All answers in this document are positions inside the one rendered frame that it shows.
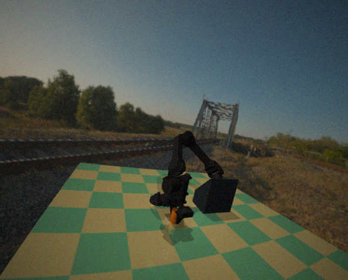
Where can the orange knob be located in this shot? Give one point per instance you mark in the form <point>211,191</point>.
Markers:
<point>173,216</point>

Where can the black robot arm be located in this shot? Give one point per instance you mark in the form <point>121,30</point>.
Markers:
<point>174,181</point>

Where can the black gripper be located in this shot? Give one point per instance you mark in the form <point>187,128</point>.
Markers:
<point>182,211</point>

